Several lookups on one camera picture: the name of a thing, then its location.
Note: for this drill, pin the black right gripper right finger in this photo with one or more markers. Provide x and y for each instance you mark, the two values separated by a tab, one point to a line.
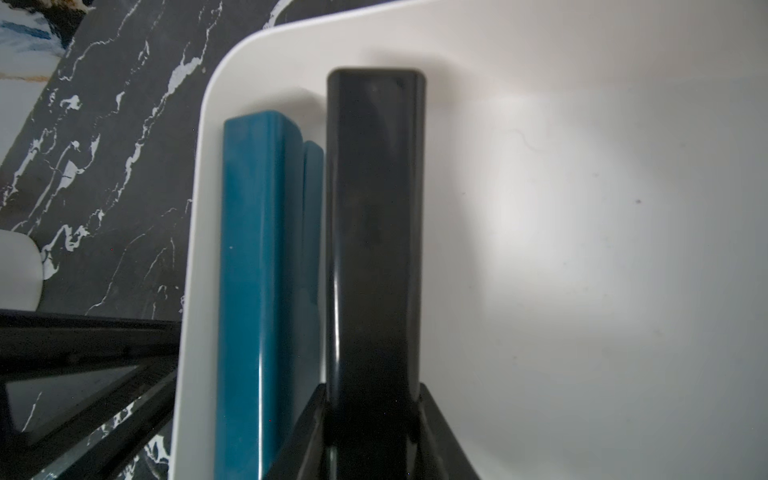
439	454

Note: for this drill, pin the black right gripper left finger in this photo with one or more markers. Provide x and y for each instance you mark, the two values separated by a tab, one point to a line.
302	457

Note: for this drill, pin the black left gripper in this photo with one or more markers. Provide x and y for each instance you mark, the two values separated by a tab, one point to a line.
96	388

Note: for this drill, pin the white plastic storage box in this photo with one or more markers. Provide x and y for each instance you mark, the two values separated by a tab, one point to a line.
594	296

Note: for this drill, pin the black pruning pliers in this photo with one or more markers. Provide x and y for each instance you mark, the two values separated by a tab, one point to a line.
375	148

